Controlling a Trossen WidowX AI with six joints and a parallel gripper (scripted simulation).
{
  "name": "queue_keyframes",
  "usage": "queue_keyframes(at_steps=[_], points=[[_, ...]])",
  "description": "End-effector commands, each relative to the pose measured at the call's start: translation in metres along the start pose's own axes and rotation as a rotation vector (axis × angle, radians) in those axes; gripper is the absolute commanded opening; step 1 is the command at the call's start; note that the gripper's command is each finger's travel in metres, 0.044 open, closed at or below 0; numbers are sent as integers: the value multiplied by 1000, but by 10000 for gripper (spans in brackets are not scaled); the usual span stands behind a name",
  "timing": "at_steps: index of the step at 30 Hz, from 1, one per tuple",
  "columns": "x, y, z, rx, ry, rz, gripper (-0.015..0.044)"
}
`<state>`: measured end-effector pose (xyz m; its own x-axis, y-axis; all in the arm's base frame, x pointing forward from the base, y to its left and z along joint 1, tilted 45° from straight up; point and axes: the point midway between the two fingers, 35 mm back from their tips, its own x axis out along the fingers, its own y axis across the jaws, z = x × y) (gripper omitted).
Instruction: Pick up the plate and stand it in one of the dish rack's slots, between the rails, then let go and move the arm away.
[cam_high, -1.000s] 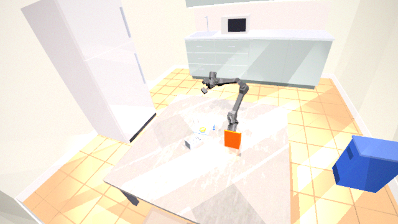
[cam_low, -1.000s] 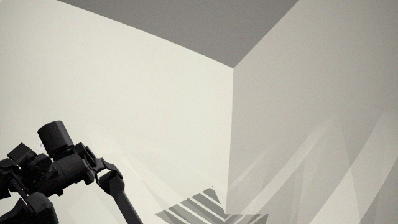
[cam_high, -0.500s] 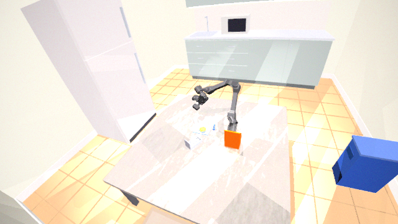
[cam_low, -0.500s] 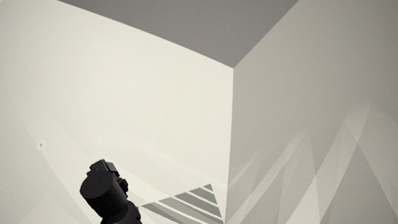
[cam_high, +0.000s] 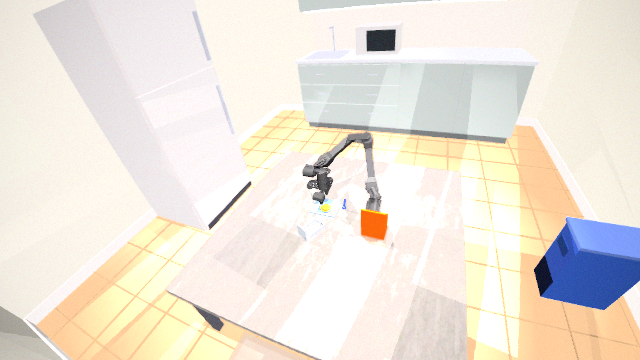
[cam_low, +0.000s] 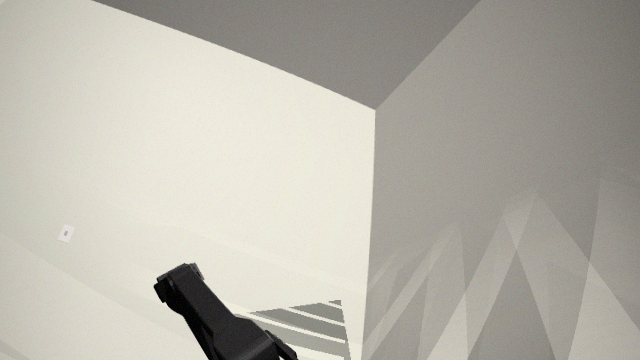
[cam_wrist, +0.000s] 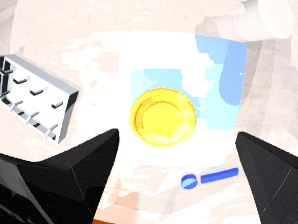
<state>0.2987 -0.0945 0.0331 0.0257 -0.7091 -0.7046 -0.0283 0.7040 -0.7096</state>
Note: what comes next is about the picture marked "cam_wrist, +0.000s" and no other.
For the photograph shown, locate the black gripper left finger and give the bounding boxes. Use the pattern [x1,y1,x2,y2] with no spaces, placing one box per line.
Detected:
[0,128,120,224]

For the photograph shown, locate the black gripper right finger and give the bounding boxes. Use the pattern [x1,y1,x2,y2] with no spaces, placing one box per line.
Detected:
[234,131,298,224]

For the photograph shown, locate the yellow plate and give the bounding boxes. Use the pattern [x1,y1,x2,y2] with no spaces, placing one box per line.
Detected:
[129,87,197,152]

